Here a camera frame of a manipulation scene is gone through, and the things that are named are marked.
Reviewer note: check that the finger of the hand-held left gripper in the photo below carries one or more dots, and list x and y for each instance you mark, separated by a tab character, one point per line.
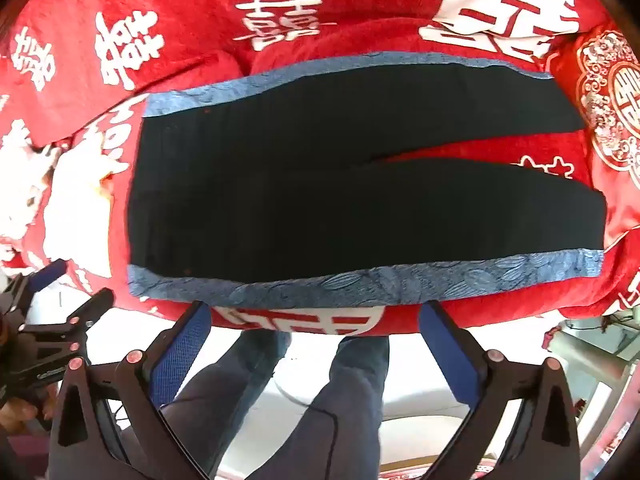
47	273
92	307

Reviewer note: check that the grey side table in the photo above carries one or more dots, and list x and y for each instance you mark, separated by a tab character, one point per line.
595	360

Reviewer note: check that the person's leg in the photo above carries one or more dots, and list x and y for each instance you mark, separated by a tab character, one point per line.
340	410
220	400

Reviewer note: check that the black pants with blue trim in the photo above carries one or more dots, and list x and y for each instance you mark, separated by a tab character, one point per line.
350	200

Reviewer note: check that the person's left leg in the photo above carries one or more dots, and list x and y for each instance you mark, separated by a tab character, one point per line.
220	400

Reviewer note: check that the person's right leg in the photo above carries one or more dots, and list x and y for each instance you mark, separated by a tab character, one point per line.
340	410

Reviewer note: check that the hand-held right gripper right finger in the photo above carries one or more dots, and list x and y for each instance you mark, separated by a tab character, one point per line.
445	355

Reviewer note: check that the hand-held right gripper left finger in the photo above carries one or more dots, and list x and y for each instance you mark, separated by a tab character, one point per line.
182	355

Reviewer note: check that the person's left hand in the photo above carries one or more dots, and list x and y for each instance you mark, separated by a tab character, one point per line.
17	415

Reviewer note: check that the red gold embroidered pillow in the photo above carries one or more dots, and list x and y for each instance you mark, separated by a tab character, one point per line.
615	100

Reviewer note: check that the person's left forearm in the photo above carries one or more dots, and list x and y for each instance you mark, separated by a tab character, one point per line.
22	447

